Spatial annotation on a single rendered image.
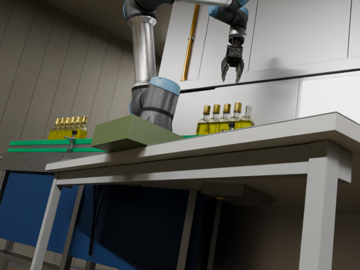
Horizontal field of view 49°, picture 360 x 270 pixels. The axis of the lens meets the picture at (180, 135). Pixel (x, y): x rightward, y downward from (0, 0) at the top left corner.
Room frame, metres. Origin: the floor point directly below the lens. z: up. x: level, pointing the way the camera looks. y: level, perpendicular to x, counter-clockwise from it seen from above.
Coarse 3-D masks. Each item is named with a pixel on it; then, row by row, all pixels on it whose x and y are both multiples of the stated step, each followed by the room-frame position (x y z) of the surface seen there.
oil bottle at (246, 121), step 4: (244, 116) 1.70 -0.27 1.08; (248, 116) 1.69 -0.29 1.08; (240, 120) 1.71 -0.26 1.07; (244, 120) 1.70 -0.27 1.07; (248, 120) 1.68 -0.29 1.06; (252, 120) 1.70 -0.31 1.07; (240, 124) 1.71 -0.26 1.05; (244, 124) 1.69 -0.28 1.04; (248, 124) 1.68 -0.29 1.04; (252, 124) 1.71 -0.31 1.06; (240, 128) 1.71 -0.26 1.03
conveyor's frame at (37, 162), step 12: (0, 156) 2.73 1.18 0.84; (12, 156) 2.65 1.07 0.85; (24, 156) 2.56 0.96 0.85; (36, 156) 2.47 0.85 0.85; (48, 156) 2.39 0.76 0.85; (60, 156) 2.31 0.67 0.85; (72, 156) 2.24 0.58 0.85; (84, 156) 2.17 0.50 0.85; (0, 168) 2.72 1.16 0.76; (12, 168) 2.62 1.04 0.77; (24, 168) 2.53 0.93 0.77; (36, 168) 2.45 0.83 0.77
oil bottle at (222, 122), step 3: (222, 117) 1.78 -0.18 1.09; (225, 117) 1.77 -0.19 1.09; (219, 120) 1.78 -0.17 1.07; (222, 120) 1.77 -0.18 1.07; (225, 120) 1.76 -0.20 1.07; (219, 123) 1.78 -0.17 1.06; (222, 123) 1.77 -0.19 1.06; (225, 123) 1.76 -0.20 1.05; (216, 126) 1.79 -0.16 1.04; (219, 126) 1.78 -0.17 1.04; (222, 126) 1.77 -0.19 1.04; (225, 126) 1.76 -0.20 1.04; (216, 129) 1.79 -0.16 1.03; (219, 129) 1.78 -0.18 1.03; (225, 129) 1.76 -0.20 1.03; (216, 132) 1.78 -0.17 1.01
